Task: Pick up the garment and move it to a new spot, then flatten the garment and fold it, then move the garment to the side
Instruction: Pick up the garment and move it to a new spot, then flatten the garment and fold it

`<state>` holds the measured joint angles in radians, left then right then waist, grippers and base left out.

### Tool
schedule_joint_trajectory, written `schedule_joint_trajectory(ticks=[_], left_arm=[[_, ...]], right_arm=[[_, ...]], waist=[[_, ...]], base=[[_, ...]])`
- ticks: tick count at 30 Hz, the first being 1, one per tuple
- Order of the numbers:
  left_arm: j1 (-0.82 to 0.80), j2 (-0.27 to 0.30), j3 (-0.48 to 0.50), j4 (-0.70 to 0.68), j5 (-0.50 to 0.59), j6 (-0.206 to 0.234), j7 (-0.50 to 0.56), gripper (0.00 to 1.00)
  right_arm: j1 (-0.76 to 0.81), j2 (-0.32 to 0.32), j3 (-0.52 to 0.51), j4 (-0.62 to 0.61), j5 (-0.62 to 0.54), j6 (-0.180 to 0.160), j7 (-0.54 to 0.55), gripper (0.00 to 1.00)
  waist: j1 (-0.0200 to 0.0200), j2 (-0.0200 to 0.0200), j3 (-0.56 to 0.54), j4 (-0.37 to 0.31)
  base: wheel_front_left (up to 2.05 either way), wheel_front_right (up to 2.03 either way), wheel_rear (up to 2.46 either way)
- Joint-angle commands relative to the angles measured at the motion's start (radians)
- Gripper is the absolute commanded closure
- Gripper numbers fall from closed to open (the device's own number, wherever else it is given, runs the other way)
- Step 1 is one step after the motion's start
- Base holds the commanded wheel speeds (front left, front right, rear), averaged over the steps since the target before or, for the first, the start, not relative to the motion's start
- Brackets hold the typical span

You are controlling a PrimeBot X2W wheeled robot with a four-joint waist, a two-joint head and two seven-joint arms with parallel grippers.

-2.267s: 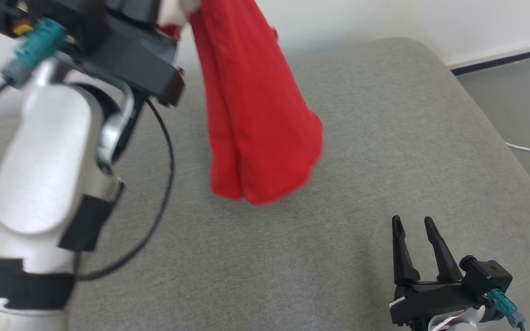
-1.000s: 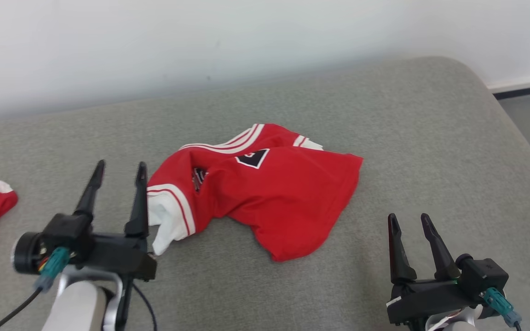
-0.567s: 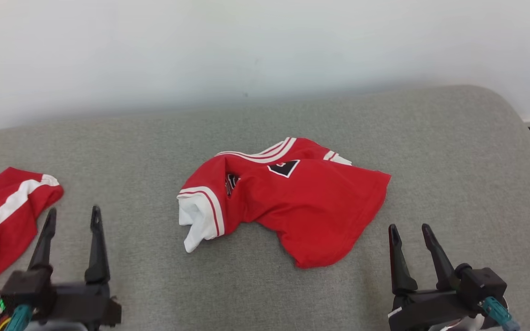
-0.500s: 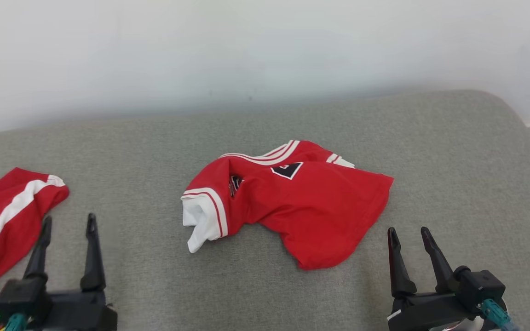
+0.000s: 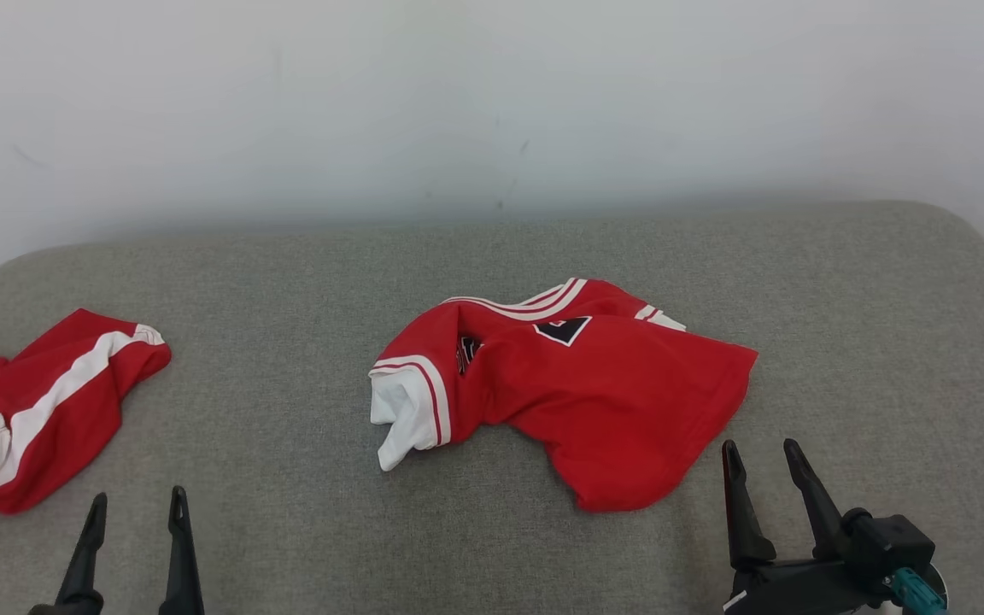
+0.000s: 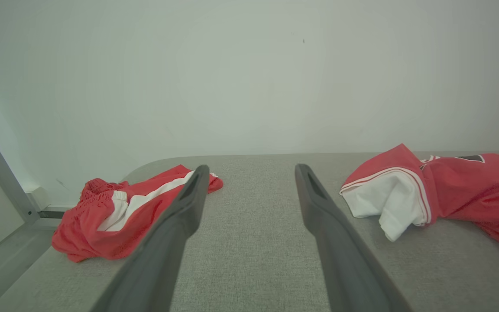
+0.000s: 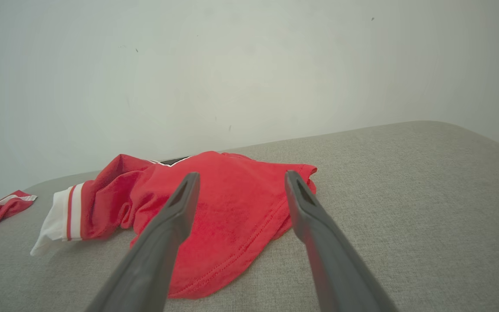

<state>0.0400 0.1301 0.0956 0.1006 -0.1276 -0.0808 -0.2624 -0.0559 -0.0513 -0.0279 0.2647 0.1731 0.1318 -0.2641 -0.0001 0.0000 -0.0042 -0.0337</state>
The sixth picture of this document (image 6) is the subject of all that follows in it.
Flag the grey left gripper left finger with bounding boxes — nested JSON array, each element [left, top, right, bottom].
[[91, 165, 210, 312]]

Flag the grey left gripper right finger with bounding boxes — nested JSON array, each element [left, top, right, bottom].
[[295, 164, 412, 312]]

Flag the red shorts with white stripe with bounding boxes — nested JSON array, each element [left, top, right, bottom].
[[52, 164, 224, 263]]

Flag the red Bulls basketball jersey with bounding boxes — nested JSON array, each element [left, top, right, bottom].
[[340, 143, 499, 252]]

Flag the white skirting board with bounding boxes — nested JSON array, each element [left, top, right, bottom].
[[24, 186, 77, 213]]

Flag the grey metal frame post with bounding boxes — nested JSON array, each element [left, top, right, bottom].
[[0, 110, 66, 224]]

